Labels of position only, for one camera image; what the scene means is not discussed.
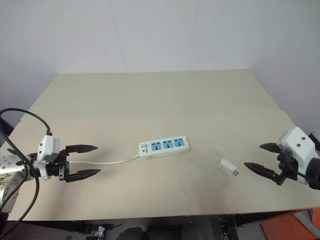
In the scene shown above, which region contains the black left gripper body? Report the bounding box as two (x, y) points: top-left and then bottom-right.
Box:
(45, 149), (70, 183)

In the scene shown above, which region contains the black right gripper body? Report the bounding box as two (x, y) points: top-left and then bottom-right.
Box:
(272, 151), (306, 186)

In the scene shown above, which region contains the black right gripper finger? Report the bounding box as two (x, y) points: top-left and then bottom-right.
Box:
(259, 142), (282, 155)
(243, 162), (278, 181)

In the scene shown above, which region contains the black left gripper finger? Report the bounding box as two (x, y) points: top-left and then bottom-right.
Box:
(65, 144), (99, 156)
(65, 169), (102, 184)

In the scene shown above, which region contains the white plug adapter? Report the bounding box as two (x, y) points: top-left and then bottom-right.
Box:
(218, 158), (240, 176)

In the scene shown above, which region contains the white blue power strip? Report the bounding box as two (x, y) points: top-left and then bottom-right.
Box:
(138, 135), (191, 161)

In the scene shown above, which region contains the orange object under table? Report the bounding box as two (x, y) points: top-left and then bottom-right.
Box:
(259, 202), (320, 240)

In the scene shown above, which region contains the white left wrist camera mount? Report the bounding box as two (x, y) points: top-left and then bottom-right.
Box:
(34, 135), (61, 181)

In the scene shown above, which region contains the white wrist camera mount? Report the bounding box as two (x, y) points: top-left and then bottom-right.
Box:
(276, 126), (320, 186)
(34, 135), (61, 181)

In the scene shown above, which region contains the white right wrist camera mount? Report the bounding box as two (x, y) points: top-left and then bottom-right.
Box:
(276, 126), (320, 186)

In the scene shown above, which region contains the white power strip cord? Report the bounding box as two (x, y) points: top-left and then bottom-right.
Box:
(67, 152), (141, 166)

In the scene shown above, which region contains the black table frame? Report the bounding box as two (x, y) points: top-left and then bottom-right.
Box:
(7, 201), (320, 240)

